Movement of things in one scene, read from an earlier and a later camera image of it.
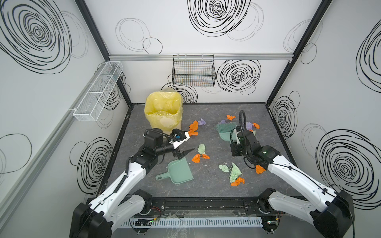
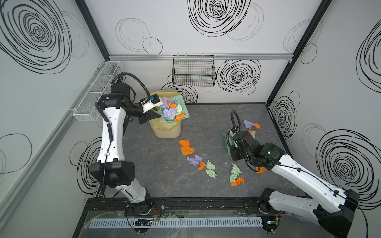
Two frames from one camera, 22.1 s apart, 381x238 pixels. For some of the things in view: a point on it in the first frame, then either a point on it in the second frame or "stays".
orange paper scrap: (259, 169) stays
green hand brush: (224, 130) to (224, 139)
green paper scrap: (201, 149) to (210, 166)
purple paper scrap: (249, 126) stays
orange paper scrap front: (238, 180) stays
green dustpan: (178, 171) to (173, 109)
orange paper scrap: (196, 158) to (184, 143)
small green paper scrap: (223, 167) to (211, 173)
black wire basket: (193, 70) stays
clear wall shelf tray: (95, 98) stays
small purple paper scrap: (202, 122) to (195, 160)
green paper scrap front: (234, 173) stays
